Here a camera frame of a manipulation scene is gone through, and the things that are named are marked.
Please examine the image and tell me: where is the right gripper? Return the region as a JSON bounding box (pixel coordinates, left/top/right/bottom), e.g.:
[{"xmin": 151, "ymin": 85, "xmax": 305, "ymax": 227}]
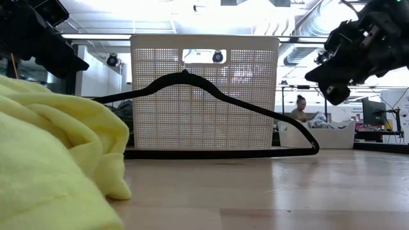
[{"xmin": 305, "ymin": 0, "xmax": 396, "ymax": 106}]

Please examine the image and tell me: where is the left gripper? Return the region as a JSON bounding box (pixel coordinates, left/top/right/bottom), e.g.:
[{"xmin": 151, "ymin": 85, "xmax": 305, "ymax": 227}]
[{"xmin": 0, "ymin": 0, "xmax": 89, "ymax": 79}]

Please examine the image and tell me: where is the black ceiling track light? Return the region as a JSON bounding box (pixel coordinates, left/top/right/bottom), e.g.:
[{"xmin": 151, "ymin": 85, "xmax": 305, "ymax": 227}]
[{"xmin": 314, "ymin": 50, "xmax": 330, "ymax": 65}]

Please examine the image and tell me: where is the light grey cloth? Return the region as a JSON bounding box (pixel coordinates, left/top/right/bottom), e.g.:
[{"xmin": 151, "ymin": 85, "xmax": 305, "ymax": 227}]
[{"xmin": 307, "ymin": 111, "xmax": 336, "ymax": 129}]

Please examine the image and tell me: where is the person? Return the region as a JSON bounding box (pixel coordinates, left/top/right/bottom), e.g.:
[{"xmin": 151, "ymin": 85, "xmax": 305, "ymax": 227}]
[{"xmin": 289, "ymin": 94, "xmax": 320, "ymax": 123}]

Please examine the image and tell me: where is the black computer monitor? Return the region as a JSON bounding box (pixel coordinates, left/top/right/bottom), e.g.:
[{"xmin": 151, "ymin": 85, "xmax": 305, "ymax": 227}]
[{"xmin": 362, "ymin": 97, "xmax": 387, "ymax": 126}]

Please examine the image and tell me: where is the small white plastic bin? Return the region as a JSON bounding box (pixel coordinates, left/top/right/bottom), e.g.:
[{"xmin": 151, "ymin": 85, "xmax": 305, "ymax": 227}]
[{"xmin": 277, "ymin": 120, "xmax": 357, "ymax": 150}]

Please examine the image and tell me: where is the black monitor stand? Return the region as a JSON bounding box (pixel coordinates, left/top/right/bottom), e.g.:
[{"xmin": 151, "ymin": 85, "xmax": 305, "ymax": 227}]
[{"xmin": 375, "ymin": 107, "xmax": 404, "ymax": 144}]

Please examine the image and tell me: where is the yellow cloth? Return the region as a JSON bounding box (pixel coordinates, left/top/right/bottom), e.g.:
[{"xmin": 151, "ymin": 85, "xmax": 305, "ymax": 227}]
[{"xmin": 0, "ymin": 73, "xmax": 132, "ymax": 230}]

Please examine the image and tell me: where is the black clothes hanger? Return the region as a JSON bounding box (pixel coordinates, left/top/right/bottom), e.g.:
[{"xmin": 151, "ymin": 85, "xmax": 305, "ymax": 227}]
[{"xmin": 92, "ymin": 59, "xmax": 320, "ymax": 160}]

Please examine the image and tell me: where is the white perforated laundry basket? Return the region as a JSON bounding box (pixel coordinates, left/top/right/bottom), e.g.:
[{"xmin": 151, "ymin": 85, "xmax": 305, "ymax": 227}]
[{"xmin": 130, "ymin": 34, "xmax": 281, "ymax": 150}]

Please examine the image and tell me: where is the dark glass door frame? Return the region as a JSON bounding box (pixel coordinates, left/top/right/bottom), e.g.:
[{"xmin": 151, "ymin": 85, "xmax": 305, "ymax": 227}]
[{"xmin": 0, "ymin": 57, "xmax": 80, "ymax": 95}]

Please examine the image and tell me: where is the ribbed ceiling air duct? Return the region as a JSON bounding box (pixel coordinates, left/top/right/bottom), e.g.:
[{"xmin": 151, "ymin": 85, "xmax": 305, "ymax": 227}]
[{"xmin": 283, "ymin": 47, "xmax": 316, "ymax": 67}]

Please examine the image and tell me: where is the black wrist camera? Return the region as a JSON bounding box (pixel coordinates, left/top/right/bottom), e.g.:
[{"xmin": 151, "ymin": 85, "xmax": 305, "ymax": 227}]
[{"xmin": 30, "ymin": 0, "xmax": 70, "ymax": 28}]

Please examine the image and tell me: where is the orange hanging cable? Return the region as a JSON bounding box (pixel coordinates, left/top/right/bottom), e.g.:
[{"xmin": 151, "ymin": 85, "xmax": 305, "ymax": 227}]
[{"xmin": 10, "ymin": 52, "xmax": 17, "ymax": 79}]

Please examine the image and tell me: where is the black metal table frame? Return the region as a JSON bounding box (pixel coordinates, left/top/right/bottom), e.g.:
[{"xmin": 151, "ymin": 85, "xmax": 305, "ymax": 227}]
[{"xmin": 353, "ymin": 142, "xmax": 409, "ymax": 155}]

